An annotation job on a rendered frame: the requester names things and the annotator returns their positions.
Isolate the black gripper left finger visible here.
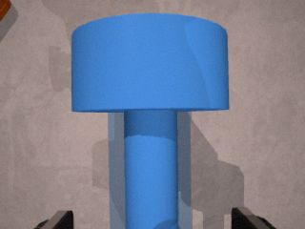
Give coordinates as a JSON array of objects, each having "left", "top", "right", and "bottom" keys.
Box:
[{"left": 34, "top": 211, "right": 74, "bottom": 229}]

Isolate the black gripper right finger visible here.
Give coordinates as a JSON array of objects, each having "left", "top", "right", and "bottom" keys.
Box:
[{"left": 232, "top": 207, "right": 276, "bottom": 229}]

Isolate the grey metal cradle stand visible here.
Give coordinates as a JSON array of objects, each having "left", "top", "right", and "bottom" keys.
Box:
[{"left": 108, "top": 112, "right": 192, "bottom": 229}]

